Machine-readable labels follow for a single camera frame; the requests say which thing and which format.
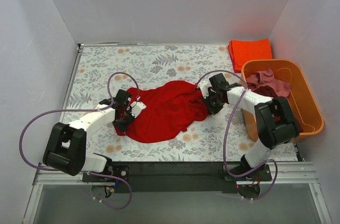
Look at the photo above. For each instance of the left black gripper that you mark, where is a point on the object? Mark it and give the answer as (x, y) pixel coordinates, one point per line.
(123, 119)

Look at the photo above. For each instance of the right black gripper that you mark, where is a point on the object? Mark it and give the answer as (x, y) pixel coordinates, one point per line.
(211, 102)

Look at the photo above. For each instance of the red t shirt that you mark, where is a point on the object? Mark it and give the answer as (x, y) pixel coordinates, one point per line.
(171, 109)

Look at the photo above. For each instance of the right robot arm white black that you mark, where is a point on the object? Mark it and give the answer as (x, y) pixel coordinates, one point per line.
(270, 134)

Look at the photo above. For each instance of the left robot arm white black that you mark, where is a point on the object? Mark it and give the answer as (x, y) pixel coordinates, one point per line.
(66, 149)

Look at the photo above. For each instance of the folded magenta shirt under orange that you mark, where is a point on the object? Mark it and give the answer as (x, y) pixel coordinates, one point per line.
(236, 66)

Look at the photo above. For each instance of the dark maroon t shirt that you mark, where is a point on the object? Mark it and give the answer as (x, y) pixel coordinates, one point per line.
(269, 92)

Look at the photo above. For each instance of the pink t shirt in basket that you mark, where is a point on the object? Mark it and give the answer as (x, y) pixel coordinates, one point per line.
(266, 77)

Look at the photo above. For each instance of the folded orange t shirt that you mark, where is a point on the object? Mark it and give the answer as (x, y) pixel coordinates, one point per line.
(245, 51)

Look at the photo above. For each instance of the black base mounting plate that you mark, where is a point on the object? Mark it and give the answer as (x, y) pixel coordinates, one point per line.
(175, 176)

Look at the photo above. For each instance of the orange plastic basket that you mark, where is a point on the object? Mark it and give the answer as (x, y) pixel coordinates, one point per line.
(301, 99)

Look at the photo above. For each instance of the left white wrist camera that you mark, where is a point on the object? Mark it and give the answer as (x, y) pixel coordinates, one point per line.
(136, 108)

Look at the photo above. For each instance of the aluminium frame rail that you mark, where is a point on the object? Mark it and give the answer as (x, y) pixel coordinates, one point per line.
(283, 172)

